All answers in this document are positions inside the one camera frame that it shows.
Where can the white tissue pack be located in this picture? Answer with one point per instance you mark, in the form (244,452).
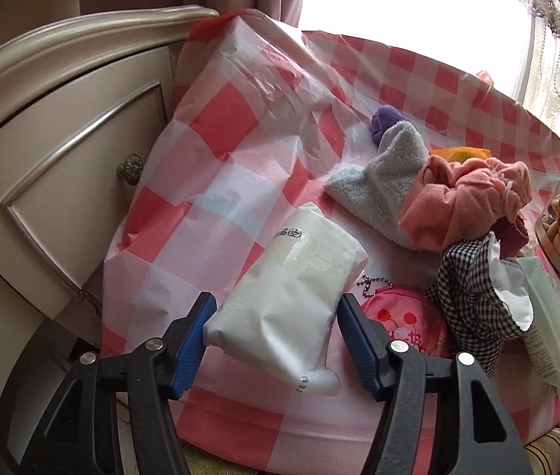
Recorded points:
(279,315)

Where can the pink cartoon mini backpack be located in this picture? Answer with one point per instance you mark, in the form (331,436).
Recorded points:
(406,315)

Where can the black white houndstooth hat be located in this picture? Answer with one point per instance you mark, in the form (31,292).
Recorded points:
(483,299)

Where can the salmon pink cloth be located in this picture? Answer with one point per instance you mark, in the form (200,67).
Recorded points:
(449,202)

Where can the red white checkered tablecloth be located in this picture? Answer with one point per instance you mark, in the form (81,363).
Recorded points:
(264,114)

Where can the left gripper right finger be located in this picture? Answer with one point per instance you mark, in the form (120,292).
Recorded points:
(474,432)

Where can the pale green wipes pack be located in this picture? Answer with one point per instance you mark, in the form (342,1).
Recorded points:
(542,338)

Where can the magenta knit sock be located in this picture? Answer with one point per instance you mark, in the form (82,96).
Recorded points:
(512,236)

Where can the cream wooden cabinet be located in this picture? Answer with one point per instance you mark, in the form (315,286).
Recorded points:
(77,98)

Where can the purple knit hat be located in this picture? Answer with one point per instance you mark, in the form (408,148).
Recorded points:
(385,126)

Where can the orange mesh pouch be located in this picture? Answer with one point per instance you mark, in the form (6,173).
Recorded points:
(461,153)

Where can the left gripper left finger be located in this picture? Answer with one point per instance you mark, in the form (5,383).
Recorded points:
(59,408)

